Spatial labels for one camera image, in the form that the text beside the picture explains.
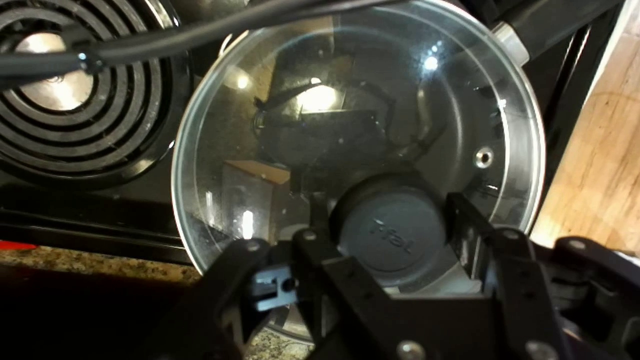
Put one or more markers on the black coil burner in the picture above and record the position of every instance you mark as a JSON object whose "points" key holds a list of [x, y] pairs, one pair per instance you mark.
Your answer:
{"points": [[132, 113]]}

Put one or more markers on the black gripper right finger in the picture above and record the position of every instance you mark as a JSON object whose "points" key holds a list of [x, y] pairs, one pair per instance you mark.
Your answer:
{"points": [[523, 293]]}

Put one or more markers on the glass lid with black knob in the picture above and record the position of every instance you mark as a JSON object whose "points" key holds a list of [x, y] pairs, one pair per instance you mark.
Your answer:
{"points": [[392, 232]]}

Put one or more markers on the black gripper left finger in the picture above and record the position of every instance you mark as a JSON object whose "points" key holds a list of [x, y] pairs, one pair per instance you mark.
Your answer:
{"points": [[220, 307]]}

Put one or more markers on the black electric stove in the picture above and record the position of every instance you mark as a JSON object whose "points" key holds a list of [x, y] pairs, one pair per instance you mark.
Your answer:
{"points": [[101, 212]]}

